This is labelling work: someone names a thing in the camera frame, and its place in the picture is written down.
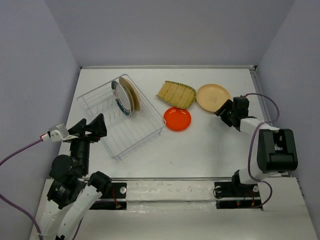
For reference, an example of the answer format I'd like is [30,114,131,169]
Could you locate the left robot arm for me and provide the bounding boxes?
[30,113,112,240]

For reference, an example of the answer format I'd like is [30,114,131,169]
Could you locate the white wire dish rack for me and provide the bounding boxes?
[77,74,166,160]

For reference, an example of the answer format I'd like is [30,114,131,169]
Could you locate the woven bamboo tray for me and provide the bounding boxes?
[156,80,197,109]

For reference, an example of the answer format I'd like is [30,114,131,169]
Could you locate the white plate green red rim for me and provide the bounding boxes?
[111,80,132,116]

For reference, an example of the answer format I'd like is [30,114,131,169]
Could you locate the plain beige plate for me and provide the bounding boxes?
[196,83,232,113]

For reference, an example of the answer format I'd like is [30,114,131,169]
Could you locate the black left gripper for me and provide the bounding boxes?
[66,112,109,174]

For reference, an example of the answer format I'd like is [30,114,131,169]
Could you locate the large cream bird plate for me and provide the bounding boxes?
[119,77,141,112]

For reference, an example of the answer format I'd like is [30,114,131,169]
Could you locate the small cream floral plate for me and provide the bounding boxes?
[126,88,135,112]

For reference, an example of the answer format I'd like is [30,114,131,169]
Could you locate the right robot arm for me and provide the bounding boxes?
[214,96,298,199]

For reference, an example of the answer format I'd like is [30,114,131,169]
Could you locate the orange plate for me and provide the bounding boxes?
[163,107,192,132]

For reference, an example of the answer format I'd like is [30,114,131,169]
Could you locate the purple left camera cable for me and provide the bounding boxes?
[0,136,50,237]

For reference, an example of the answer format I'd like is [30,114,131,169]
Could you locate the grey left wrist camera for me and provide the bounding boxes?
[47,123,70,143]

